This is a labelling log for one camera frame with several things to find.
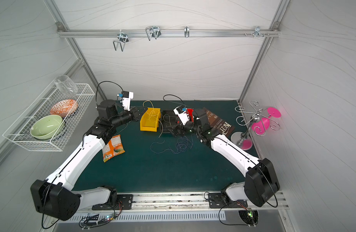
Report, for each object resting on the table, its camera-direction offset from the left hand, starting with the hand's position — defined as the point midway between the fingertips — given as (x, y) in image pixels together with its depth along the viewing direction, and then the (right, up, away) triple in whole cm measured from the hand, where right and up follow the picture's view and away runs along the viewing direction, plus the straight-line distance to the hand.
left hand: (147, 108), depth 72 cm
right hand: (+12, -7, +5) cm, 15 cm away
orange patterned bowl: (-42, 0, 0) cm, 42 cm away
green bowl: (-42, -9, -9) cm, 44 cm away
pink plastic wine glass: (+64, -10, +12) cm, 66 cm away
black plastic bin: (+8, -7, +33) cm, 34 cm away
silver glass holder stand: (+57, -20, +21) cm, 64 cm away
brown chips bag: (+47, -11, +32) cm, 57 cm away
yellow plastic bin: (-9, -11, +33) cm, 36 cm away
